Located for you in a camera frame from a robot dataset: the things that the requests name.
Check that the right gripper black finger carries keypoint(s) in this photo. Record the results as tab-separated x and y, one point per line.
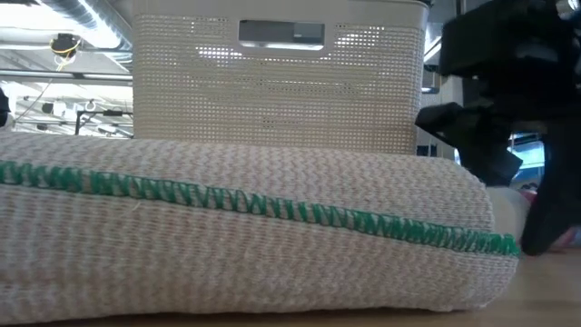
481	141
560	191

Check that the pink bottle with white cap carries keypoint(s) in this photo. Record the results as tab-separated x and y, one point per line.
506	213

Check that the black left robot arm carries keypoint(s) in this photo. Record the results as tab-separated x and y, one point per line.
2	109

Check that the white perforated plastic basket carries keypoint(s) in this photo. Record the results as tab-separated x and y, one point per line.
281	100

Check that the white woven bandage, green stitching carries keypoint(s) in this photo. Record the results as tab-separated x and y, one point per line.
227	272

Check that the black metal stand frame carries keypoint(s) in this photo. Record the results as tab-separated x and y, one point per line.
109	112

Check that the silver round ceiling duct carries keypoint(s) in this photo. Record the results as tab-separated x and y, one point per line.
109	32

